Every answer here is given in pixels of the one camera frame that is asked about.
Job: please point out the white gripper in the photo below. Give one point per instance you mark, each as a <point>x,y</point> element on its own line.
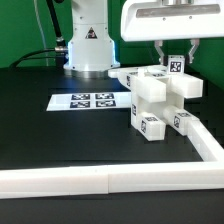
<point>150,20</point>

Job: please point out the white tagged cube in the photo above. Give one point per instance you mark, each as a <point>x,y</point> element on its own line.
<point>176,64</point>

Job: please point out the white chair back frame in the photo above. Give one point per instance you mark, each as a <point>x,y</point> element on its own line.
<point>154,83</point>

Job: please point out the white chair seat plate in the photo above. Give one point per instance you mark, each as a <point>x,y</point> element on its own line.
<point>140,105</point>

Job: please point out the white tag sheet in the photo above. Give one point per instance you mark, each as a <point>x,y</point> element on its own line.
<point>89,101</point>

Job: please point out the white U-shaped fence rail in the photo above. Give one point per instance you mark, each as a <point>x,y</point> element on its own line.
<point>105,179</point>

